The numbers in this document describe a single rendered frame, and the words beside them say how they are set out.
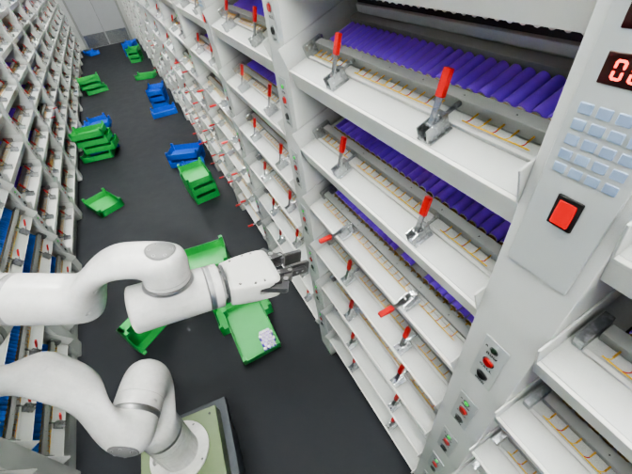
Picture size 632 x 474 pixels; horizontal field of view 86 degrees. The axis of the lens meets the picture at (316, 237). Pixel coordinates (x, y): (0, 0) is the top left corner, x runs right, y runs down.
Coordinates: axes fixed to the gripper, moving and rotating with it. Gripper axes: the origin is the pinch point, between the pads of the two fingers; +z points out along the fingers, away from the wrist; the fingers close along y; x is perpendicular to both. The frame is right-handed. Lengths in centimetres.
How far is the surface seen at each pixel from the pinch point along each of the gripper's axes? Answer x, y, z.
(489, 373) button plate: 0.6, 35.9, 16.9
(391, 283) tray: -7.3, 8.0, 21.3
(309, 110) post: 20.8, -30.3, 17.2
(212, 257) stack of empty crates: -85, -106, 1
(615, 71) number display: 44, 34, 7
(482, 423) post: -14.2, 38.8, 20.2
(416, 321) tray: -8.2, 18.5, 19.9
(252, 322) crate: -102, -66, 10
